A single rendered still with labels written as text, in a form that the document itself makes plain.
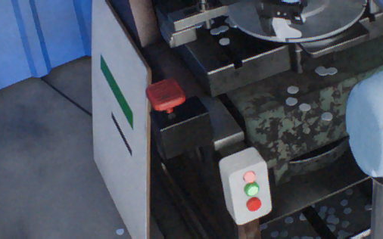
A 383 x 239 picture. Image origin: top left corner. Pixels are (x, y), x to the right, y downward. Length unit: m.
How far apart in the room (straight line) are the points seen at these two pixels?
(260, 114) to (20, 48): 1.48
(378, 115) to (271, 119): 0.75
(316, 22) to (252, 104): 0.21
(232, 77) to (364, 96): 0.77
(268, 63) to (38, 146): 1.21
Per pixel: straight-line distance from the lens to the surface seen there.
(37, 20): 3.01
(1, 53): 3.05
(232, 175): 1.63
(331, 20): 1.70
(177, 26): 1.82
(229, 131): 1.69
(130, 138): 2.22
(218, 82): 1.76
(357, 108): 1.05
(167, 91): 1.62
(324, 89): 1.77
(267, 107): 1.73
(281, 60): 1.80
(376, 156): 1.03
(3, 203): 2.68
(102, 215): 2.53
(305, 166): 1.98
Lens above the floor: 1.71
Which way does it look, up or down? 38 degrees down
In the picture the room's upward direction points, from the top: 11 degrees counter-clockwise
